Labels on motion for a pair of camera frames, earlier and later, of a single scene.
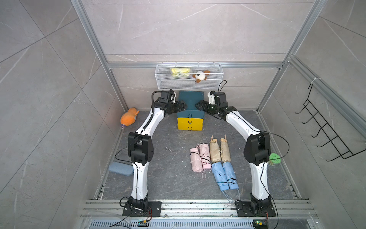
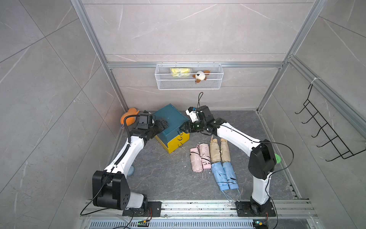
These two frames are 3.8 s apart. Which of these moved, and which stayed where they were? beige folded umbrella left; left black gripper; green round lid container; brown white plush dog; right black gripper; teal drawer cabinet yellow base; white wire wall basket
Moved: right black gripper; left black gripper; teal drawer cabinet yellow base
Stayed: beige folded umbrella left; brown white plush dog; white wire wall basket; green round lid container
